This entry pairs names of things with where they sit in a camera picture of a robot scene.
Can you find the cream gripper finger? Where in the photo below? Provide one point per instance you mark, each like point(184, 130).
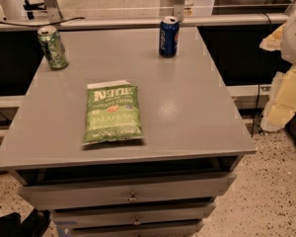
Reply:
point(273, 41)
point(281, 106)

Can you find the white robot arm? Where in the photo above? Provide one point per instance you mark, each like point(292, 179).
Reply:
point(288, 41)

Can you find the top grey drawer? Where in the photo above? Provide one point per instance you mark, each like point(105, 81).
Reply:
point(76, 195)

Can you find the bottom grey drawer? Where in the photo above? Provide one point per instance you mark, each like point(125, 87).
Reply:
point(159, 229)

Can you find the grey metal rail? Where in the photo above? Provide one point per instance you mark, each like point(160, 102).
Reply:
point(108, 24)

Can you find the green soda can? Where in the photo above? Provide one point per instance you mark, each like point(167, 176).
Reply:
point(52, 46)

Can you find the green jalapeno chip bag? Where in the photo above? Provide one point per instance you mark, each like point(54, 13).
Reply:
point(112, 112)

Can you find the blue pepsi can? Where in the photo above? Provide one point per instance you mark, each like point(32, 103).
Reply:
point(169, 36)

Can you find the middle grey drawer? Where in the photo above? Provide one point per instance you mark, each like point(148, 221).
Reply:
point(133, 215)

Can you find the black object bottom left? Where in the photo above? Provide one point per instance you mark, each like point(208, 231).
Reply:
point(34, 225)

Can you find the grey drawer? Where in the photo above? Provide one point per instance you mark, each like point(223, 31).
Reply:
point(76, 195)
point(133, 215)
point(159, 229)

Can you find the grey drawer cabinet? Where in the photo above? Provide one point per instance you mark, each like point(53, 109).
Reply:
point(124, 142)

